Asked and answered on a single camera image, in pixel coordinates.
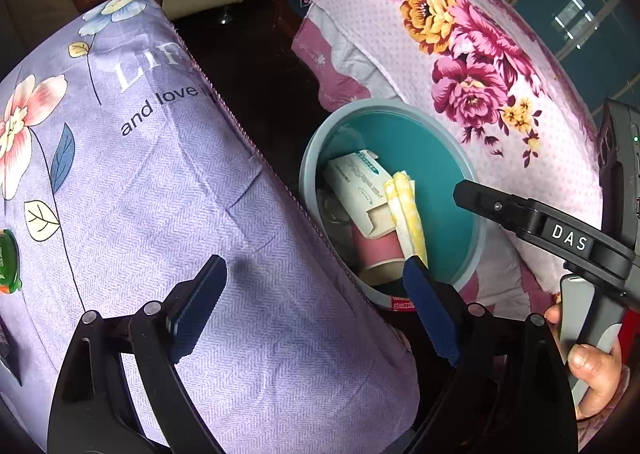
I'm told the pink paper cup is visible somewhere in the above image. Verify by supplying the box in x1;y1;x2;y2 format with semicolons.
352;224;405;287

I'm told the white medicine box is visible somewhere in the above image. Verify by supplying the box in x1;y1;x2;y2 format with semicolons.
323;150;396;240

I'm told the teal trash bin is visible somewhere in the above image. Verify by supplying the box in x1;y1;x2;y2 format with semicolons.
298;100;486;312

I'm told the yellow white striped wrapper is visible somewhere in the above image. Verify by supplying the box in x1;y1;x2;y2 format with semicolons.
384;170;428;266

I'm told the person's right hand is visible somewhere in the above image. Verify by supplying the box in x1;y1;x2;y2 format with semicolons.
543;302;632;423

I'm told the pink floral quilt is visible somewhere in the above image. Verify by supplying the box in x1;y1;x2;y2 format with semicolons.
264;0;609;320

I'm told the green orange jelly cup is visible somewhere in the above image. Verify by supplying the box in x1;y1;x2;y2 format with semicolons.
0;229;22;295

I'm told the purple floral bed sheet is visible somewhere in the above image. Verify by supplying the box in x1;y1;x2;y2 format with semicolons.
1;0;420;453

